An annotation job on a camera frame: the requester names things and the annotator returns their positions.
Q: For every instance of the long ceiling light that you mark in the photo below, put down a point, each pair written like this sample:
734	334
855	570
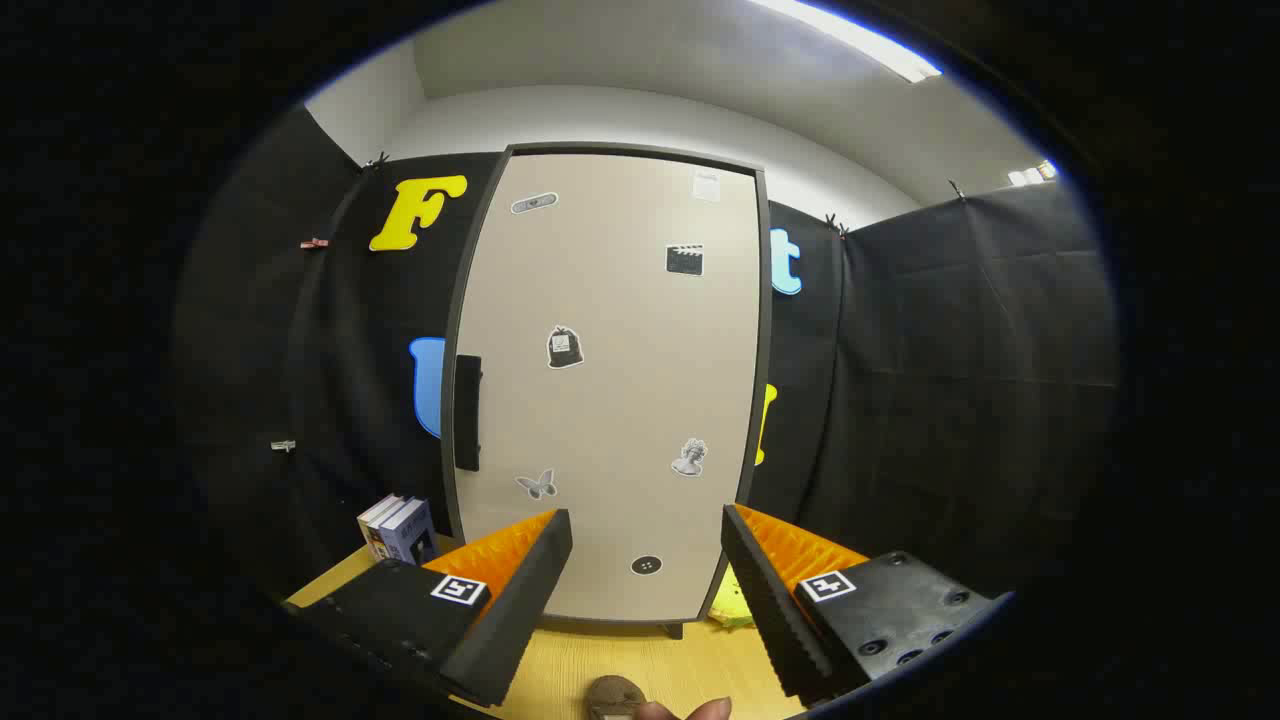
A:
880	50

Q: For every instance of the brown fuzzy shoe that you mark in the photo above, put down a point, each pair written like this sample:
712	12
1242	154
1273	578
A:
613	693

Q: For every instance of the white book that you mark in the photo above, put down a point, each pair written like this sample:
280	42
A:
372	522

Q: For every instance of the yellow-green object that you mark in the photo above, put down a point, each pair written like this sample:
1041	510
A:
733	606

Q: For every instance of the black backdrop cloth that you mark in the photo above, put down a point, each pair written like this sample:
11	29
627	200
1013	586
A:
960	350

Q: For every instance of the grey shoe cabinet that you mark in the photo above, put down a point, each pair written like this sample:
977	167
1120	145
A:
764	350

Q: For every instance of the beige shoe cabinet door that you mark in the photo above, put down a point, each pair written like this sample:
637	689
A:
620	420

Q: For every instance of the small ceiling light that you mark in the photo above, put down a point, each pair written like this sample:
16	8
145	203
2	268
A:
1030	174

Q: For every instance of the lavender book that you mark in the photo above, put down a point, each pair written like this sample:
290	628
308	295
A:
410	535

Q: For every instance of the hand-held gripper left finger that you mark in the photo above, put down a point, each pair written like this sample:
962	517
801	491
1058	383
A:
520	610

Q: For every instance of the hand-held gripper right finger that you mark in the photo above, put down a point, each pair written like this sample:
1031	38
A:
770	610

